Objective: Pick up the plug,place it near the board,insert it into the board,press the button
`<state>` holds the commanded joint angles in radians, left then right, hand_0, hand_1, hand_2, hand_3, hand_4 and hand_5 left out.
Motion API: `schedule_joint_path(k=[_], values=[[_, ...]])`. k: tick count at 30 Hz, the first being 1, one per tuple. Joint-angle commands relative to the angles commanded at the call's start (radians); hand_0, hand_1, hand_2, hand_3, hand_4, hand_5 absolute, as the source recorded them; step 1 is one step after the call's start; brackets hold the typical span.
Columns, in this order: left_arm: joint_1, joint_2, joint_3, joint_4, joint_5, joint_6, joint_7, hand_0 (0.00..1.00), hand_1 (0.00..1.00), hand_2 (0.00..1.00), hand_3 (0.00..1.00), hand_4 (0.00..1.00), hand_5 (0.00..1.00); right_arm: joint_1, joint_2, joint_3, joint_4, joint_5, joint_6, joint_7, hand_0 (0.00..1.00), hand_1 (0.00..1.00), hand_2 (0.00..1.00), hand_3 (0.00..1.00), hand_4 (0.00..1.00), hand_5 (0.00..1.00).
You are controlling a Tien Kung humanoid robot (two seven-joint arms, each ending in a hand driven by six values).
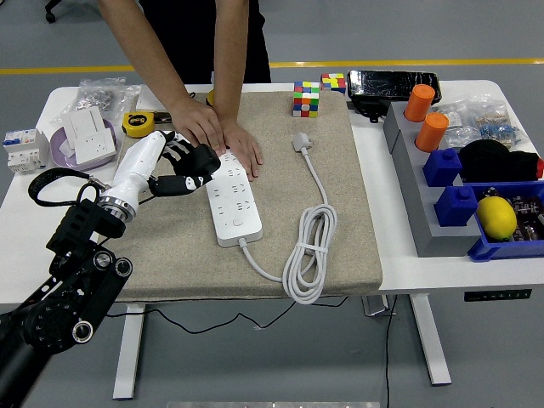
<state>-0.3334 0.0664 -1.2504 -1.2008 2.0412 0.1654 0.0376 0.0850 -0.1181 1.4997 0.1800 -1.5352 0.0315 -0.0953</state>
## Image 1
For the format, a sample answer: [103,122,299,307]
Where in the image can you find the person's left hand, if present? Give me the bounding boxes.
[218,117,265,183]

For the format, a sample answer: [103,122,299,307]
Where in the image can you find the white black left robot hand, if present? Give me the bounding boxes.
[110,129,216,206]

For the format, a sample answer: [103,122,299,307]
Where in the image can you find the person's right hand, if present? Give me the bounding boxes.
[169,98,228,156]

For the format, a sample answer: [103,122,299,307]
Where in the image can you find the white power strip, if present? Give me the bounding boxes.
[206,148,264,249]

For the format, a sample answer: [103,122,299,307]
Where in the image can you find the grey-brown mat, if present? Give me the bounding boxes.
[99,90,383,303]

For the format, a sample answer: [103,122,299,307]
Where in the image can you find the clear bag of screws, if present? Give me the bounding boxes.
[75,76,141,122]

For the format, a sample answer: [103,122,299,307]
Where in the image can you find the purple plate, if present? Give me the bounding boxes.
[49,117,118,173]

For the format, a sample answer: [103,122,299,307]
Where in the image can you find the large Rubik's cube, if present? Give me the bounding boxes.
[292,81,321,119]

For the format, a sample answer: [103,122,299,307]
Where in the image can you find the small Rubik's cube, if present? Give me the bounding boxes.
[320,72,348,95]

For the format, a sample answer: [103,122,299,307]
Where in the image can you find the white circuit breaker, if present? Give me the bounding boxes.
[3,127,51,174]

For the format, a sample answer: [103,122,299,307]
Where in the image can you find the black device stand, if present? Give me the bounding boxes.
[348,98,394,124]

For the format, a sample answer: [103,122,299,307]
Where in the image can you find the black glossy flat device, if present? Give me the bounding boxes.
[346,70,442,103]

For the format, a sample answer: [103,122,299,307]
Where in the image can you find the orange cylinder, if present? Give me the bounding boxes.
[403,83,436,122]
[415,112,451,153]

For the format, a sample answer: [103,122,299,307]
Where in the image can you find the white table leg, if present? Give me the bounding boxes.
[112,303,146,400]
[410,292,452,387]

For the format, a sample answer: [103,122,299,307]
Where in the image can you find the grey stepped block base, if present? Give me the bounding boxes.
[383,101,484,258]

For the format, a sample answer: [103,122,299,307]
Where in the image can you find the blue block with stud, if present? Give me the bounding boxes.
[433,185,480,228]
[422,147,463,188]

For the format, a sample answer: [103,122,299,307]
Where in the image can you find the grey metal box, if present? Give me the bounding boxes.
[361,295,397,318]

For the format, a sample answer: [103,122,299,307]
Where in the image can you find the clear bag of white parts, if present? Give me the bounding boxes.
[433,99,481,149]

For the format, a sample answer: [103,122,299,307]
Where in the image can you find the black cloth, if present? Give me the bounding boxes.
[457,139,543,184]

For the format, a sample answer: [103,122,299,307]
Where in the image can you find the clear bag of resistors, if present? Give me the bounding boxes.
[467,93,530,150]

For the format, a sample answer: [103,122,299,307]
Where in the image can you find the yellow lemon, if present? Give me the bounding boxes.
[475,196,519,242]

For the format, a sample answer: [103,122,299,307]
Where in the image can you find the blue plastic bin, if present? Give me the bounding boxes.
[467,181,544,263]

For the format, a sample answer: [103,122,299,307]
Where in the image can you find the dark cylindrical components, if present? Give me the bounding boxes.
[479,186,544,243]

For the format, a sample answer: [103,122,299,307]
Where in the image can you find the black table control panel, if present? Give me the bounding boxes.
[463,288,533,303]

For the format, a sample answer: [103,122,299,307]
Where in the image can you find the white wall socket panel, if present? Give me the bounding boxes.
[74,130,118,165]

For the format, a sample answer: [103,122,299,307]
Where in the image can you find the white wall switch plate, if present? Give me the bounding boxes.
[134,84,166,111]

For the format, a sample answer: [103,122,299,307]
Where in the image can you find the white power strip cord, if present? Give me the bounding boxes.
[240,132,339,305]

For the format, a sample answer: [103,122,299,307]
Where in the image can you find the black plug cord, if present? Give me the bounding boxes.
[98,193,349,336]

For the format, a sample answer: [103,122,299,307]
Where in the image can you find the thin black cable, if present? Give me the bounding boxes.
[383,295,399,408]

